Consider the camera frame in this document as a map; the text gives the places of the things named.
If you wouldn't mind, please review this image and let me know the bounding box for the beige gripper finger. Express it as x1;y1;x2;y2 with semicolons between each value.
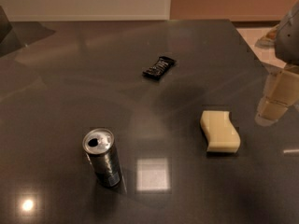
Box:
255;97;288;126

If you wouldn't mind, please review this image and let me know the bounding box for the black rxbar chocolate wrapper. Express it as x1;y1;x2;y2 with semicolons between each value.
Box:
142;56;177;80

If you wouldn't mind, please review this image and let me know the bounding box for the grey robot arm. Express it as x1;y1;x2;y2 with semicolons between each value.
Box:
255;1;299;126

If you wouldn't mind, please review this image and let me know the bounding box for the yellow sponge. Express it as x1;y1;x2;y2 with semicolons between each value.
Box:
200;110;241;153

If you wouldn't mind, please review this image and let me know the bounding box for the dark aluminium drink can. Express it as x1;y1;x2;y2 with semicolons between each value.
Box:
82;128;121;188

